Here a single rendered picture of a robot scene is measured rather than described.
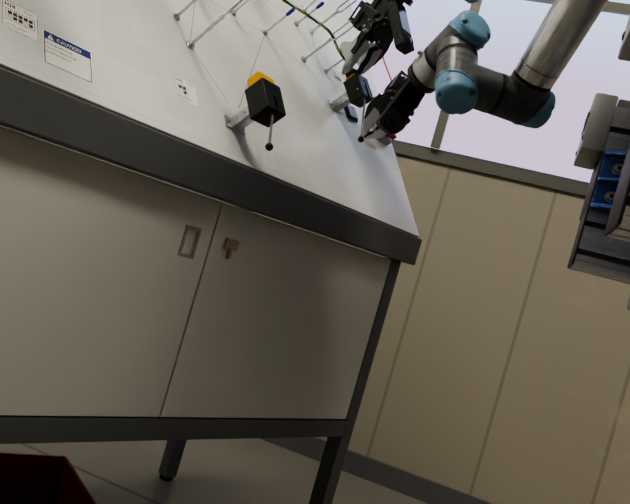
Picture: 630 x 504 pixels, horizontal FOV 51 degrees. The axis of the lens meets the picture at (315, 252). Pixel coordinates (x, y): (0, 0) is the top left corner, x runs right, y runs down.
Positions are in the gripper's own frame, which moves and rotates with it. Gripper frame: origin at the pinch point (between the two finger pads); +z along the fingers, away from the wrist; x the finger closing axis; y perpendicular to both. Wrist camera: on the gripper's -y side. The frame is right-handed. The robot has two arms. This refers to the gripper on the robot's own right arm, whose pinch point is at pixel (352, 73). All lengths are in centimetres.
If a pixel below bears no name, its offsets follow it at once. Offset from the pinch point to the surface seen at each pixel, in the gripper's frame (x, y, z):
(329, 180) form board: 12.2, -21.1, 17.5
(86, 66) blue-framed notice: 68, -15, 15
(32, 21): 75, -11, 13
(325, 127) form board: 7.0, -8.2, 11.5
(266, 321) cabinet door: 21, -35, 44
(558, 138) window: -123, 3, -15
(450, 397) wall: -112, -37, 81
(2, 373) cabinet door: 71, -37, 54
